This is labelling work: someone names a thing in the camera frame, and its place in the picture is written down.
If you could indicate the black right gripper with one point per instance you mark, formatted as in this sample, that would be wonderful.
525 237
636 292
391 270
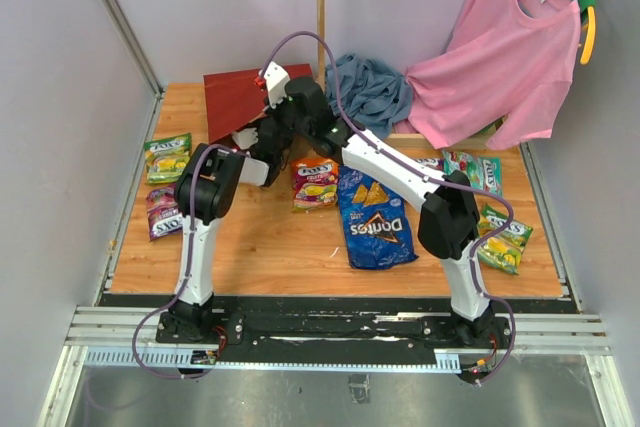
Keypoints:
274 113

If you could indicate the red paper bag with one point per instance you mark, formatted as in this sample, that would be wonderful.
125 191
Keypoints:
232 100

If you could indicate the orange Fox's candy bag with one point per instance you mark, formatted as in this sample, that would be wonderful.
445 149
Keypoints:
314 183

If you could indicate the green white snack bag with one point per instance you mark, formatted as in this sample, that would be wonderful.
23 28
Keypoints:
165 159

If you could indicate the blue Doritos chip bag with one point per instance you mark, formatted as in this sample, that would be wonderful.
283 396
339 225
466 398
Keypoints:
376 229

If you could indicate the purple snack bag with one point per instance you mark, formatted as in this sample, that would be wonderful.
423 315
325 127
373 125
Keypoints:
433 163

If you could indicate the purple Fox's candy bag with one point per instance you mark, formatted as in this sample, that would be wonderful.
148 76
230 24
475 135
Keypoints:
163 215

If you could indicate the green candy snack bag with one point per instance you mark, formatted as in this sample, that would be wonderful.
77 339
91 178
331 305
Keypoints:
483 172

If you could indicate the green yellow Fox's candy bag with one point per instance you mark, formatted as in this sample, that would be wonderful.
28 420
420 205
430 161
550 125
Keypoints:
503 251

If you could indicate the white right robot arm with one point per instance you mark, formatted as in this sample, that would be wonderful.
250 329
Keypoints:
448 214

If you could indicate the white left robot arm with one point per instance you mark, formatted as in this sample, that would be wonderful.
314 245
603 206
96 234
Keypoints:
204 194

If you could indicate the blue crumpled shirt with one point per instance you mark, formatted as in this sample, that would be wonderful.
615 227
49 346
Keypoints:
372 93

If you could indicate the pink t-shirt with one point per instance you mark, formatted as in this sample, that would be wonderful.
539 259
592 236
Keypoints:
508 60

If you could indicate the yellow clothes hanger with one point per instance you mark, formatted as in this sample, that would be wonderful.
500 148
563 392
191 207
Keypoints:
582 2

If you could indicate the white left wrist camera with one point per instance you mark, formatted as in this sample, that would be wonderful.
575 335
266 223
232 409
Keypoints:
244 139

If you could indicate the wooden rack frame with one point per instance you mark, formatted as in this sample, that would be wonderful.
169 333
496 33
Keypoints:
320 7

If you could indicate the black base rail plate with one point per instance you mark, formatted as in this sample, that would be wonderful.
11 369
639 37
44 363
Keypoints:
319 334

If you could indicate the aluminium corner post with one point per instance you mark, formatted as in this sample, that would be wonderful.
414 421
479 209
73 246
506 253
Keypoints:
133 45

